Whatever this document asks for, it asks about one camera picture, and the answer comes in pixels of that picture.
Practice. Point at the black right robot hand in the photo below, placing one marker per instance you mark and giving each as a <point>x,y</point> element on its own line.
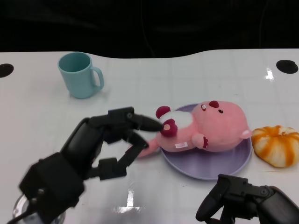
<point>257,200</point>

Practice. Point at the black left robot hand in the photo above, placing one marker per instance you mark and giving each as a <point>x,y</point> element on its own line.
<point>84,144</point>

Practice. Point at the pink plush beaver doll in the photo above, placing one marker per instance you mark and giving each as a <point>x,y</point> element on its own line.
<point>222,126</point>

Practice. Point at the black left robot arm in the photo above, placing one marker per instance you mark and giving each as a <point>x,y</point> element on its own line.
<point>53,184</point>

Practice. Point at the purple plastic plate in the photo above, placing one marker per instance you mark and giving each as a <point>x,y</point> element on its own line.
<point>203,168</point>

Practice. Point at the orange and white bun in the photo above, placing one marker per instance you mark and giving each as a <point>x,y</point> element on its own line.
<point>275,147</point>

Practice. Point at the teal plastic mug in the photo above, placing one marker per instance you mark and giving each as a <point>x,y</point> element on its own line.
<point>78,80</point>

